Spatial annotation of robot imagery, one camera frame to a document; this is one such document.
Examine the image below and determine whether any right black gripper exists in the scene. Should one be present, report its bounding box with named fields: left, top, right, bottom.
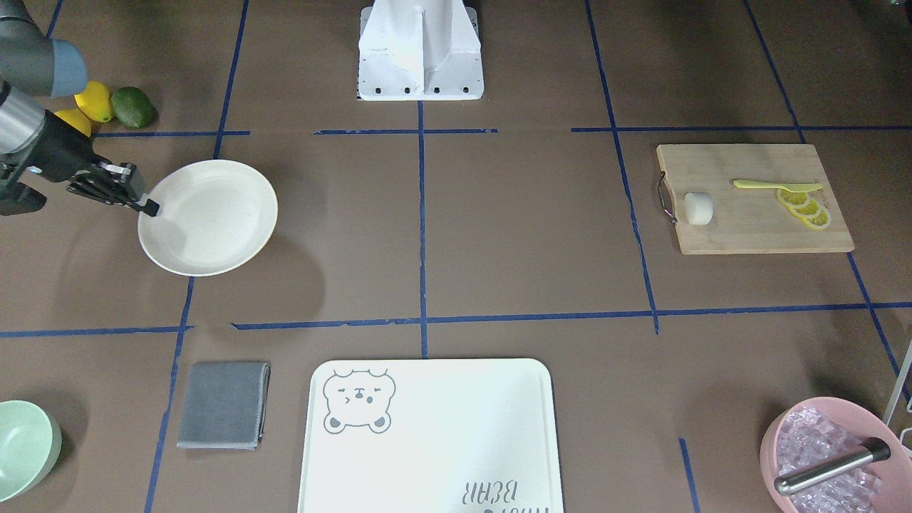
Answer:
left=25, top=114, right=160, bottom=217

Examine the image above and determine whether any cream round plate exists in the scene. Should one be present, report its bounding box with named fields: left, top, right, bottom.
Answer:
left=138, top=160, right=278, bottom=277

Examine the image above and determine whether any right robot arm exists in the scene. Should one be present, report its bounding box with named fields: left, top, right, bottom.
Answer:
left=1, top=1, right=160, bottom=217

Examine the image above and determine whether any white bear tray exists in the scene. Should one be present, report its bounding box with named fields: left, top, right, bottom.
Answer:
left=297, top=358, right=566, bottom=512

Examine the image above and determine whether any green avocado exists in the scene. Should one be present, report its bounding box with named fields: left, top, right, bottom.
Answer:
left=111, top=85, right=157, bottom=129

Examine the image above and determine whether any yellow lemon outer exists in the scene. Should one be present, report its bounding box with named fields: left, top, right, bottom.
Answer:
left=54, top=108, right=93, bottom=138

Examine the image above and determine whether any yellow lemon near avocado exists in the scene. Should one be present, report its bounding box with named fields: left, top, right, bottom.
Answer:
left=73, top=81, right=115, bottom=123

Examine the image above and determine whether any grey folded cloth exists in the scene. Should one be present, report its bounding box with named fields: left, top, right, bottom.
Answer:
left=177, top=361, right=271, bottom=450

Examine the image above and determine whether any mint green bowl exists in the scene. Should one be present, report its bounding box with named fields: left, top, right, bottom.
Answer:
left=1, top=400, right=62, bottom=502

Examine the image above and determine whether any wooden cutting board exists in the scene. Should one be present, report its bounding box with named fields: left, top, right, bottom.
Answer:
left=657, top=143, right=856, bottom=254

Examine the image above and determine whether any yellow plastic knife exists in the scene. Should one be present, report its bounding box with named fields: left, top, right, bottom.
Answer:
left=732, top=179, right=823, bottom=194

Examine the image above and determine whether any lemon slice middle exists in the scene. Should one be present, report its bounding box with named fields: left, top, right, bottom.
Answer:
left=786, top=199, right=823, bottom=219

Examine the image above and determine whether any pink bowl with ice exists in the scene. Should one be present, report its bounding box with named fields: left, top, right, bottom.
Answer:
left=760, top=397, right=911, bottom=512

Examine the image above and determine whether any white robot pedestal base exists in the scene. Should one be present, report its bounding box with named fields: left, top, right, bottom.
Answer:
left=356, top=1, right=485, bottom=101

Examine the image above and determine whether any metal scoop handle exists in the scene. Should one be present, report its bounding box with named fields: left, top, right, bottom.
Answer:
left=773, top=436, right=892, bottom=497

